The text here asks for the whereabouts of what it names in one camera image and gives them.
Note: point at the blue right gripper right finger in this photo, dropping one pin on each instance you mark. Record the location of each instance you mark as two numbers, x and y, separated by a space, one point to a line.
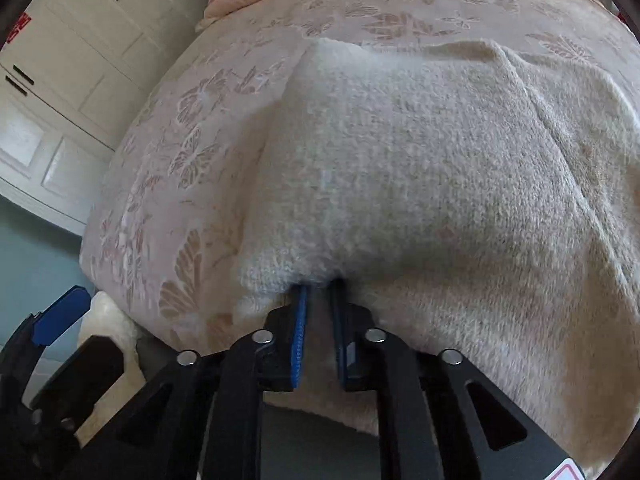
343 331

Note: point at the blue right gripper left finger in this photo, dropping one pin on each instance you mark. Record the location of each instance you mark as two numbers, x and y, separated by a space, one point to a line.
297 318

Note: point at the cream sweater with black hearts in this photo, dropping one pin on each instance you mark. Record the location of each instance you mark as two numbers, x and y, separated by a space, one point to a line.
474 197

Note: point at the pink butterfly bedspread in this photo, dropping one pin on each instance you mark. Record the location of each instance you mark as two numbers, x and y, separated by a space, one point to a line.
162 240

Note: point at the white wardrobe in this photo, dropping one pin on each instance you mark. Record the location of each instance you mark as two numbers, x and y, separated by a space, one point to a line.
74 75

